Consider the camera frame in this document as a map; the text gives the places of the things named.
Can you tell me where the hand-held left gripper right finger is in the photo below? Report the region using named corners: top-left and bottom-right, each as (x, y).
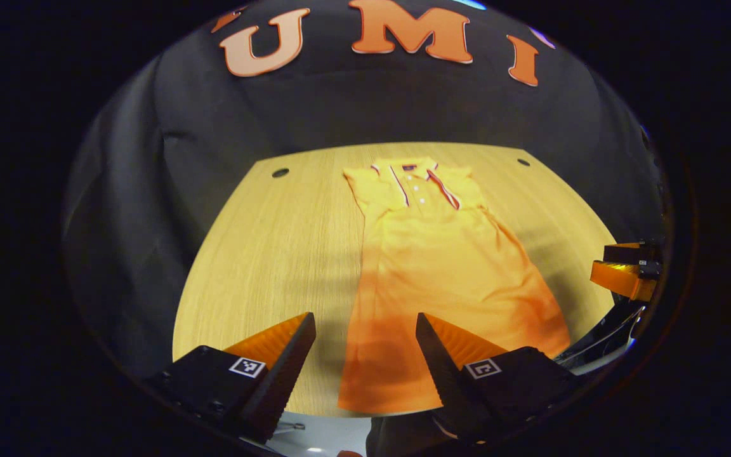
top-left (415, 312), bottom-right (585, 442)

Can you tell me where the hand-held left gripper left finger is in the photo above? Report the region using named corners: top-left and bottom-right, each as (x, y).
top-left (147, 312), bottom-right (317, 445)

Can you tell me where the orange T-shirt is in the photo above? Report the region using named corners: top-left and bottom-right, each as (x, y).
top-left (338, 157), bottom-right (571, 416)

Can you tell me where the black backdrop cloth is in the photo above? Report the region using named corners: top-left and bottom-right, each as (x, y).
top-left (61, 0), bottom-right (674, 381)

